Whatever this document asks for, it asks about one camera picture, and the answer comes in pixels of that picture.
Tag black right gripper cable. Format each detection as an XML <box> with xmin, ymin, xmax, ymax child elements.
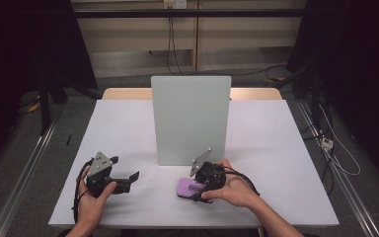
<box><xmin>214</xmin><ymin>165</ymin><xmax>262</xmax><ymax>198</ymax></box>

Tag person's left hand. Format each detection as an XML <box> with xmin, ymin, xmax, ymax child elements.
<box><xmin>74</xmin><ymin>174</ymin><xmax>118</xmax><ymax>232</ymax></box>

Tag wooden table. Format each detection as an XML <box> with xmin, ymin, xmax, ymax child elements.
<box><xmin>102</xmin><ymin>87</ymin><xmax>283</xmax><ymax>101</ymax></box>

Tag black curtain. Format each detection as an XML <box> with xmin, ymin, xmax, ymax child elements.
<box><xmin>0</xmin><ymin>0</ymin><xmax>99</xmax><ymax>172</ymax></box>
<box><xmin>285</xmin><ymin>0</ymin><xmax>379</xmax><ymax>189</ymax></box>

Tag white whiteboard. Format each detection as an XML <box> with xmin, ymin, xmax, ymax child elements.
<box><xmin>150</xmin><ymin>75</ymin><xmax>233</xmax><ymax>167</ymax></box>

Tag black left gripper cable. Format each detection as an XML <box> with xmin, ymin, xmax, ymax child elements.
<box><xmin>72</xmin><ymin>159</ymin><xmax>95</xmax><ymax>225</ymax></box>

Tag black stand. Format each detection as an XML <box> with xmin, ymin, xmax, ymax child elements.
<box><xmin>37</xmin><ymin>74</ymin><xmax>69</xmax><ymax>136</ymax></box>

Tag person's right hand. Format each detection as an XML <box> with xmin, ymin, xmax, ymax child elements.
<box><xmin>200</xmin><ymin>158</ymin><xmax>262</xmax><ymax>209</ymax></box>

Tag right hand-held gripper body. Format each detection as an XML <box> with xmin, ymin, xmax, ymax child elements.
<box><xmin>189</xmin><ymin>146</ymin><xmax>228</xmax><ymax>194</ymax></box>

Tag purple whiteboard eraser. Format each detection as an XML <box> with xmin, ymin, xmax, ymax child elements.
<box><xmin>176</xmin><ymin>177</ymin><xmax>215</xmax><ymax>204</ymax></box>

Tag black horizontal bar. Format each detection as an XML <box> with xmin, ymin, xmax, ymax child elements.
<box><xmin>73</xmin><ymin>8</ymin><xmax>308</xmax><ymax>19</ymax></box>

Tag white power strip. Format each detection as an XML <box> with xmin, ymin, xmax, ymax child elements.
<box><xmin>320</xmin><ymin>137</ymin><xmax>335</xmax><ymax>151</ymax></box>

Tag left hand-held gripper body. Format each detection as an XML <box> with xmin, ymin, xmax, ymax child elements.
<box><xmin>84</xmin><ymin>150</ymin><xmax>132</xmax><ymax>198</ymax></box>

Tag black hanging wall cables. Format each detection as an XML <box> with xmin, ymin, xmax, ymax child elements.
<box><xmin>165</xmin><ymin>16</ymin><xmax>186</xmax><ymax>77</ymax></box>

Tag white table cover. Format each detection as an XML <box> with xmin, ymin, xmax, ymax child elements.
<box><xmin>47</xmin><ymin>99</ymin><xmax>341</xmax><ymax>229</ymax></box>

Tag white cable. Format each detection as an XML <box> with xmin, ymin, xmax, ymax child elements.
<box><xmin>318</xmin><ymin>103</ymin><xmax>362</xmax><ymax>177</ymax></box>

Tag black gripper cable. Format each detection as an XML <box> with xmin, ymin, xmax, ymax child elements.
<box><xmin>72</xmin><ymin>159</ymin><xmax>95</xmax><ymax>225</ymax></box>
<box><xmin>214</xmin><ymin>165</ymin><xmax>262</xmax><ymax>198</ymax></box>

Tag metal floor rail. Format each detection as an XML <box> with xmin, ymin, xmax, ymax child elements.
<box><xmin>0</xmin><ymin>120</ymin><xmax>57</xmax><ymax>237</ymax></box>
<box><xmin>296</xmin><ymin>98</ymin><xmax>379</xmax><ymax>237</ymax></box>

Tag white wall outlet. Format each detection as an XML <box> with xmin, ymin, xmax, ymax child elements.
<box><xmin>163</xmin><ymin>0</ymin><xmax>189</xmax><ymax>10</ymax></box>

